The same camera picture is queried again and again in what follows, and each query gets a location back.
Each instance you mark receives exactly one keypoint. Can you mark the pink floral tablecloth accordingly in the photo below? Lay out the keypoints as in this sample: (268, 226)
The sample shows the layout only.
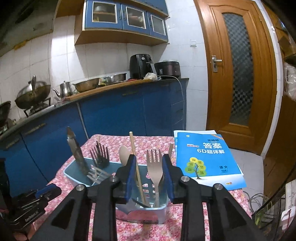
(161, 231)

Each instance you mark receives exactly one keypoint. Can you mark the blue paperback book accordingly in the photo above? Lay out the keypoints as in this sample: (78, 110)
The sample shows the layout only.
(208, 162)

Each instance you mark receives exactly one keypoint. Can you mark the small plastic bag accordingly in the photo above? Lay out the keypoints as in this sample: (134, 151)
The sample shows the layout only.
(151, 76)

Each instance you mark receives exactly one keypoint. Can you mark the blue base cabinets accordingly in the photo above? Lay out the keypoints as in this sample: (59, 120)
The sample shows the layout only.
(115, 111)

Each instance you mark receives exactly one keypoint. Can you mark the wide steel basin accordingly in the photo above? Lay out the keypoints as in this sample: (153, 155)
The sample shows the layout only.
(86, 85)

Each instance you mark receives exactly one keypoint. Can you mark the black air fryer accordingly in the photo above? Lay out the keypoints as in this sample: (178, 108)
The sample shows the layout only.
(140, 67)

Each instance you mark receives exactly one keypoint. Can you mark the steel table knife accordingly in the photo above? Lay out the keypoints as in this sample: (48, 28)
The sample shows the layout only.
(75, 148)

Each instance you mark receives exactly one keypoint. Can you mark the small steel basin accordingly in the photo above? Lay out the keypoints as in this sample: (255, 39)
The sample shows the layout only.
(116, 78)

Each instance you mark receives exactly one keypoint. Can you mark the gas stove grate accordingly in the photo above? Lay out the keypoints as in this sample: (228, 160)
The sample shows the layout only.
(38, 109)

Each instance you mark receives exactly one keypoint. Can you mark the wooden door with glass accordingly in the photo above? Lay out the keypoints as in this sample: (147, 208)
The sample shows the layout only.
(217, 104)

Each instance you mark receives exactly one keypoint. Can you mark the white light switch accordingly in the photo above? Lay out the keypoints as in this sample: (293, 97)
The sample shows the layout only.
(193, 43)

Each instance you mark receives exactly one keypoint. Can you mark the grey range hood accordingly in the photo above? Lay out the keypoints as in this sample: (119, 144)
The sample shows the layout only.
(23, 23)

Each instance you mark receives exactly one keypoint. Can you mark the blue wall cabinet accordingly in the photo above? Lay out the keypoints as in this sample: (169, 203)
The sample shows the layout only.
(115, 16)

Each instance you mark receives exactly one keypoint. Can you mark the steel kettle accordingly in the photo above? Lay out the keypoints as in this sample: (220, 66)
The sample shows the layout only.
(64, 90)

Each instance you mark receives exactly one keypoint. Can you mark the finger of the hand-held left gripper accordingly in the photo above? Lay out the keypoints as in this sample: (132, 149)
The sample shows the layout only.
(46, 188)
(54, 193)

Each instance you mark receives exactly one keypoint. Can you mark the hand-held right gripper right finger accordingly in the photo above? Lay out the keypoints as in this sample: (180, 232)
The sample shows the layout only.
(166, 178)

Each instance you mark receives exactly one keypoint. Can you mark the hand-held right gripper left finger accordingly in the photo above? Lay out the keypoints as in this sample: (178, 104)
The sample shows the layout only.
(130, 178)

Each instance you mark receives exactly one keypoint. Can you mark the large steel fork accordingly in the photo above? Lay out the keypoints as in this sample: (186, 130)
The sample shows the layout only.
(104, 157)

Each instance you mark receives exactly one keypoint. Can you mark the beige plastic fork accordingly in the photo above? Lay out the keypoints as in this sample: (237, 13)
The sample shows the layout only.
(153, 169)

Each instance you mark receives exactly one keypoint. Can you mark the light blue utensil box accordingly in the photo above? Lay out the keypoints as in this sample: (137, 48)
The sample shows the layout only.
(143, 214)

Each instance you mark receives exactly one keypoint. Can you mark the dark cooking pot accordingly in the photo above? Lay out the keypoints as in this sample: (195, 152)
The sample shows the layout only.
(4, 113)

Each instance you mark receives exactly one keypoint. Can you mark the beige plastic spoon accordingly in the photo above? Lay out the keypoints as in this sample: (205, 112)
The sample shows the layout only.
(124, 154)

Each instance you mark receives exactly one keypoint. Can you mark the steel ladle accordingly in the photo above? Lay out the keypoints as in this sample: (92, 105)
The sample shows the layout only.
(33, 83)

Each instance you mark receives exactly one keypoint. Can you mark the dark rice cooker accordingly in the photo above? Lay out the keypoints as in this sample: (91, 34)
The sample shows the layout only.
(168, 69)

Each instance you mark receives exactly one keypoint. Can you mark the steel wok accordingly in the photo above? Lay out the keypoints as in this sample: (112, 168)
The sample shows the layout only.
(32, 97)

